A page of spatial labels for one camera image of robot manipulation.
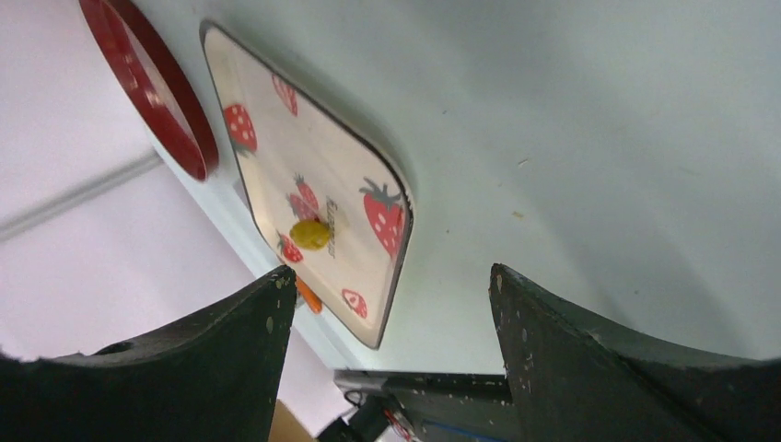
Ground orange handled scraper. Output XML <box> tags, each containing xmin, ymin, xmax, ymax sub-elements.
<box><xmin>296</xmin><ymin>277</ymin><xmax>323</xmax><ymax>314</ymax></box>

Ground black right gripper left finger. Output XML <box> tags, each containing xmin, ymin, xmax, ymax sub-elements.
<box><xmin>1</xmin><ymin>266</ymin><xmax>297</xmax><ymax>441</ymax></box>

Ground aluminium frame rail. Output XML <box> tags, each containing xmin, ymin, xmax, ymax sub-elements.
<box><xmin>328</xmin><ymin>370</ymin><xmax>520</xmax><ymax>441</ymax></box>

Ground strawberry print tray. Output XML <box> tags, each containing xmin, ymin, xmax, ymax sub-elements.
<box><xmin>202</xmin><ymin>24</ymin><xmax>413</xmax><ymax>349</ymax></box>

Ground red round plate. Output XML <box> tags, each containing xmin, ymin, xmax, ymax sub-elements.
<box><xmin>78</xmin><ymin>0</ymin><xmax>219</xmax><ymax>181</ymax></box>

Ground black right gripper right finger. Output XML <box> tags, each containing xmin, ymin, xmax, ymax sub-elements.
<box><xmin>489</xmin><ymin>263</ymin><xmax>780</xmax><ymax>441</ymax></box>

